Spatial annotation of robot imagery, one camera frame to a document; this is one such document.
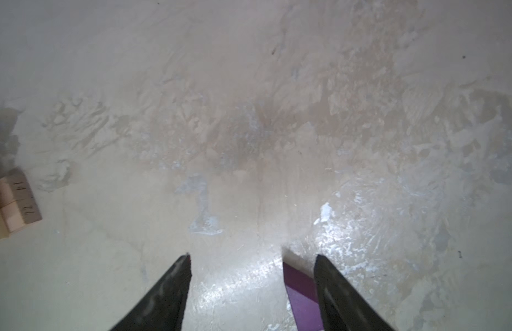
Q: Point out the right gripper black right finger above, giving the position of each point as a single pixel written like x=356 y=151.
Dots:
x=341 y=306

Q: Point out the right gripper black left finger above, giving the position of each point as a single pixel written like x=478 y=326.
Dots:
x=163 y=306

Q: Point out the purple triangular block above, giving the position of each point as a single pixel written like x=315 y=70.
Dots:
x=302 y=295

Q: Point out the printed wood block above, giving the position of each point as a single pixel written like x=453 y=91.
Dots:
x=18 y=206

